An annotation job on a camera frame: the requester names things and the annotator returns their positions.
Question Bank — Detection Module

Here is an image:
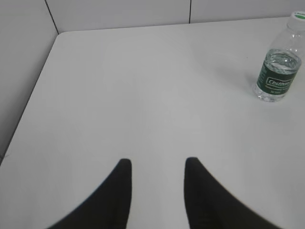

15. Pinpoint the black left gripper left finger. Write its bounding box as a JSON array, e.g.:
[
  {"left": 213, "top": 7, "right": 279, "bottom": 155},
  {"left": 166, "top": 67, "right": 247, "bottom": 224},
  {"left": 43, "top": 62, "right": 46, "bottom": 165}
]
[{"left": 50, "top": 158, "right": 132, "bottom": 229}]

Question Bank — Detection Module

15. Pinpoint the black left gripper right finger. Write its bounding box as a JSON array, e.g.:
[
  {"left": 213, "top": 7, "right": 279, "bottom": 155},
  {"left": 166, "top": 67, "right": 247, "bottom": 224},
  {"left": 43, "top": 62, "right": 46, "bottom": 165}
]
[{"left": 185, "top": 157, "right": 276, "bottom": 229}]

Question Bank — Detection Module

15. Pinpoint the clear Cestbon water bottle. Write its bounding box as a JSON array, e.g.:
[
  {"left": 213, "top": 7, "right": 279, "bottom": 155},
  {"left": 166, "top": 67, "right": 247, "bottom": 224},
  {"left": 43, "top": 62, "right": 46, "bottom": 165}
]
[{"left": 253, "top": 22, "right": 305, "bottom": 102}]

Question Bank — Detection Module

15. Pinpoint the white green bottle cap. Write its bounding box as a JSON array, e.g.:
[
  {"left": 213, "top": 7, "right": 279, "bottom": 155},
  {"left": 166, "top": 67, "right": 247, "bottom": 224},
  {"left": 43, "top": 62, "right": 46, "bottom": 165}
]
[{"left": 291, "top": 10, "right": 305, "bottom": 22}]

